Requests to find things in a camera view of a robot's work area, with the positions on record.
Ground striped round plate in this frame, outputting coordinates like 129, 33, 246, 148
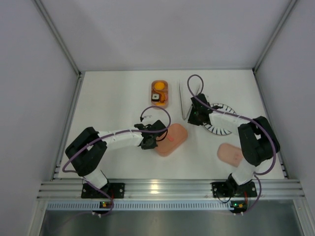
203, 103, 236, 136

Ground pink box lid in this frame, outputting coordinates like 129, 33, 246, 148
164, 123, 188, 142
217, 143, 244, 167

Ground yellow toy chicken drumstick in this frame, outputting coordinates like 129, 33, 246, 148
155, 102, 166, 106

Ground black white sushi roll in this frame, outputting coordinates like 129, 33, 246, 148
152, 93, 160, 102

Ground orange round toy food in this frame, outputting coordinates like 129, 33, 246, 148
154, 82, 165, 90

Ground pink lunch box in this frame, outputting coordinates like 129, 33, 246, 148
150, 80, 169, 108
155, 140, 184, 157

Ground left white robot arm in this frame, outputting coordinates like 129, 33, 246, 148
65, 120, 168, 192

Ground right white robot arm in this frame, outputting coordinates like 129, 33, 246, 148
188, 93, 280, 191

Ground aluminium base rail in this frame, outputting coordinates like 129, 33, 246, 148
37, 179, 305, 201

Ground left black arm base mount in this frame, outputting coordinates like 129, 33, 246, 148
81, 182, 125, 199

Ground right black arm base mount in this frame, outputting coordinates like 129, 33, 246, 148
211, 181, 258, 199

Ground grey slotted cable duct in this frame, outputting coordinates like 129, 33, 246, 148
46, 200, 233, 211

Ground left aluminium frame post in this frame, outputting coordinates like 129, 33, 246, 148
33, 0, 82, 77

